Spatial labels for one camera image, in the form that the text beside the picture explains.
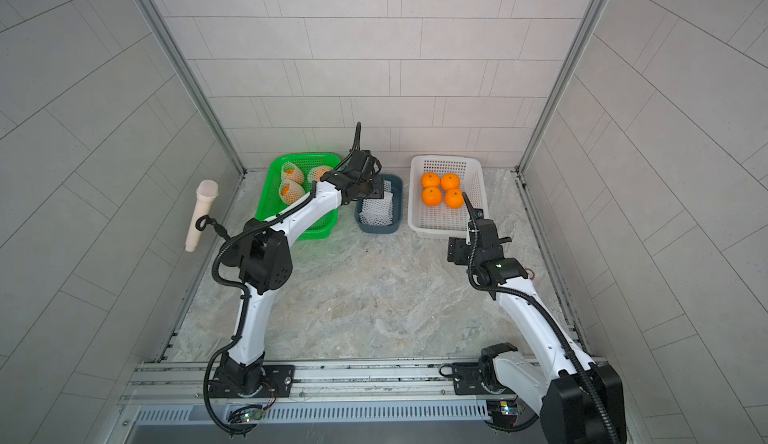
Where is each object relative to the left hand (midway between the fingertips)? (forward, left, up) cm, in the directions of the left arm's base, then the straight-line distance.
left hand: (382, 185), depth 97 cm
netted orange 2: (+11, +25, -6) cm, 28 cm away
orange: (+9, -17, -6) cm, 20 cm away
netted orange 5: (+1, -17, -6) cm, 18 cm away
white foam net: (-5, +2, -7) cm, 9 cm away
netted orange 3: (0, +31, -4) cm, 31 cm away
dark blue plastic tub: (-2, -5, -10) cm, 11 cm away
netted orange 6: (+1, -25, -7) cm, 26 cm away
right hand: (-21, -23, 0) cm, 31 cm away
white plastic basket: (-6, -20, -11) cm, 23 cm away
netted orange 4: (+8, -24, -6) cm, 26 cm away
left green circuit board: (-60, +28, -10) cm, 67 cm away
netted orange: (+9, +33, -4) cm, 34 cm away
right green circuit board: (-59, -30, -12) cm, 67 cm away
